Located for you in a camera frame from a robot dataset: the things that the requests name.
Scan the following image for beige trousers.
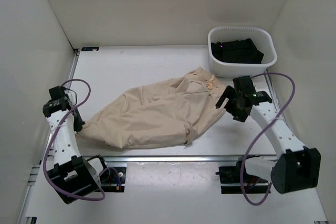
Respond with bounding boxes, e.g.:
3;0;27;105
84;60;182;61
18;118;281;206
79;67;226;149

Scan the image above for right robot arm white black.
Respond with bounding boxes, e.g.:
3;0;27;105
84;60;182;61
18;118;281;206
216;76;321;194

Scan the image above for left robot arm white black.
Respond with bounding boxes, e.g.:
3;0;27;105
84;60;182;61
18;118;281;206
43;86;110;204

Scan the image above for black trousers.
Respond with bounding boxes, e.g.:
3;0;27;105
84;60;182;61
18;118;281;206
211;38;264;64

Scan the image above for white plastic basket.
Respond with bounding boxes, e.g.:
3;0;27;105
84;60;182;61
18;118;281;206
207;26;278;78

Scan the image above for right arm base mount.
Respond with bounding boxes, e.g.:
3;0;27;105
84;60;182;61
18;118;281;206
216;166;269;194

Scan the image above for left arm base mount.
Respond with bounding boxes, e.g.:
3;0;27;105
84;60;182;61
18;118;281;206
99;164;127;193

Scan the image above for black corner bracket label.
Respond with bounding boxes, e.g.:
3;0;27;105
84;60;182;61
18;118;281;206
81;47;99;51

